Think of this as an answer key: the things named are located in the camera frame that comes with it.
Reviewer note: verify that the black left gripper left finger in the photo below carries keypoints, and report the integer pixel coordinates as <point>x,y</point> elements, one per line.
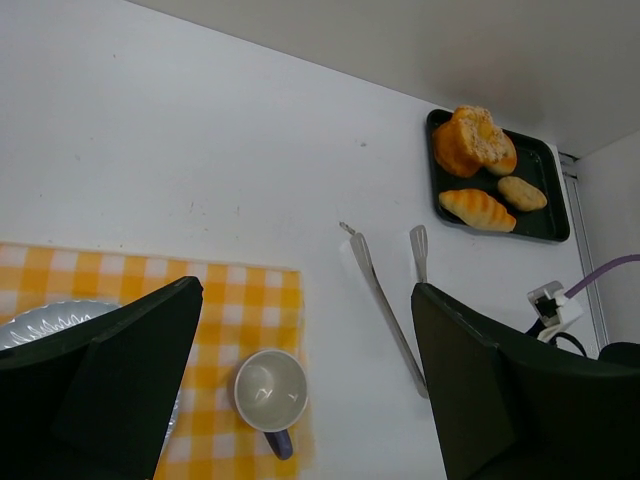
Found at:
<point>56,458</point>

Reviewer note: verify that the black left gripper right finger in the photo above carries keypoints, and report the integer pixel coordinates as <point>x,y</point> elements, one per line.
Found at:
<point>507,406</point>

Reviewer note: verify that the metal tongs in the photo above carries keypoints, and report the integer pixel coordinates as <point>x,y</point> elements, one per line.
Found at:
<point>419,246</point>

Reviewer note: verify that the oval brown bread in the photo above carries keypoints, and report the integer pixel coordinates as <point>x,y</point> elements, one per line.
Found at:
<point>521,195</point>

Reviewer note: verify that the striped croissant bread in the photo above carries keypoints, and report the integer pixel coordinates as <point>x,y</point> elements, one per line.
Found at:
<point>478,210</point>

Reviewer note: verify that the large orange sugared bread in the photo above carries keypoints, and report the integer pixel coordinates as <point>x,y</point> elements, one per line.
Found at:
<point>467,142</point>

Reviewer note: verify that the white plate with blue rim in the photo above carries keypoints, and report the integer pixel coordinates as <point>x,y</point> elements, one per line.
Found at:
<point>45,325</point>

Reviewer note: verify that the yellow white checkered cloth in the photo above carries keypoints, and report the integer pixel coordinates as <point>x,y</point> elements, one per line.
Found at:
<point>245,309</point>

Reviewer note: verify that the purple mug white inside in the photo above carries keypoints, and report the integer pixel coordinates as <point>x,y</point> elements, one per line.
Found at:
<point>269,392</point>

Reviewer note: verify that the small screw on table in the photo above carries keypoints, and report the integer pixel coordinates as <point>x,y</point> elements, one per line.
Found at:
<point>347,228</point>

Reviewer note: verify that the black baking tray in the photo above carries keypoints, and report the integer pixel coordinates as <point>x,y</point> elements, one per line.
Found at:
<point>493,180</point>

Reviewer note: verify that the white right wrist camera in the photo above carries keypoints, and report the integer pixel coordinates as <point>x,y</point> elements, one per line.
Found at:
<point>556,312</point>

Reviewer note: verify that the aluminium rail frame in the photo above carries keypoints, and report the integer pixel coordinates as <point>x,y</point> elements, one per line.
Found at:
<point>569,172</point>

